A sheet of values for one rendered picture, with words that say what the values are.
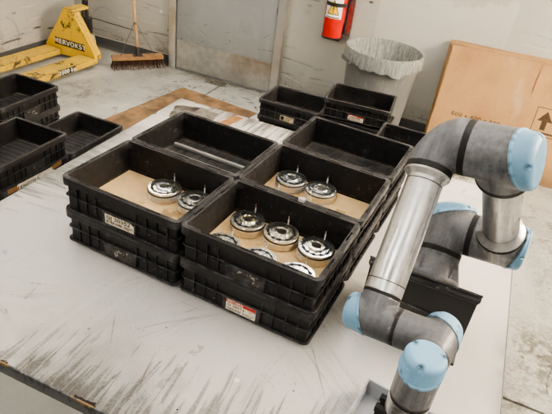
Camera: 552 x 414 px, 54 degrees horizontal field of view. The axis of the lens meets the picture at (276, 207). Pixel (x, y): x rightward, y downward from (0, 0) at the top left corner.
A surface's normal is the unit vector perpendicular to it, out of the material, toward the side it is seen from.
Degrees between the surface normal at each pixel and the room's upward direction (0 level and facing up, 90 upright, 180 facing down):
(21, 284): 0
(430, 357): 0
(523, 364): 0
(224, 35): 90
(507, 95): 80
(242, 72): 90
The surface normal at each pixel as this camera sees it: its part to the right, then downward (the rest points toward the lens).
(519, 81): -0.37, 0.33
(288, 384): 0.12, -0.83
